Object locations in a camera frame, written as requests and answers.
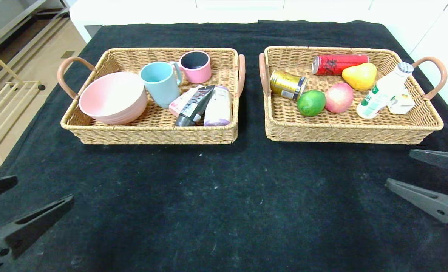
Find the black tablecloth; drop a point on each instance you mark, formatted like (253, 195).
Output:
(224, 196)

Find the gray metal shelf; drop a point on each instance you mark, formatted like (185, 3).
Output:
(20, 15)

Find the red soda can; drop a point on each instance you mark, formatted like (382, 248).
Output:
(333, 64)

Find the yellow pear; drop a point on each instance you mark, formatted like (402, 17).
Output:
(360, 77)

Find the pink mug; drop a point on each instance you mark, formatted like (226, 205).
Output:
(199, 73)

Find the pink bowl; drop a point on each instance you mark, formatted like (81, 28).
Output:
(110, 98)

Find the white milk drink bottle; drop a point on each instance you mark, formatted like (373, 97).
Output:
(382, 94)

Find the small floor socket cover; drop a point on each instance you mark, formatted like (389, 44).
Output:
(68, 54)

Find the small white carton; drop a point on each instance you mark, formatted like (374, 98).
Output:
(401, 104)

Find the teal plastic cup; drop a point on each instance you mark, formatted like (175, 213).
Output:
(161, 88)

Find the gold drink can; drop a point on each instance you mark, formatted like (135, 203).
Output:
(284, 85)

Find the green lime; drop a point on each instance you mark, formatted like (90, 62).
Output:
(311, 102)

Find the red peach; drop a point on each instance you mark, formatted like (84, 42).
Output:
(339, 98)

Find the black cosmetic tube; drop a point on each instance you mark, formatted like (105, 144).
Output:
(195, 105)

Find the pink lotion bottle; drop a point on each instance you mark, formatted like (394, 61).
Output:
(178, 104)

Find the white table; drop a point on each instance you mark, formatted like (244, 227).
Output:
(171, 13)

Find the white bottle with purple base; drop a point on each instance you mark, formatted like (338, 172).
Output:
(220, 109)

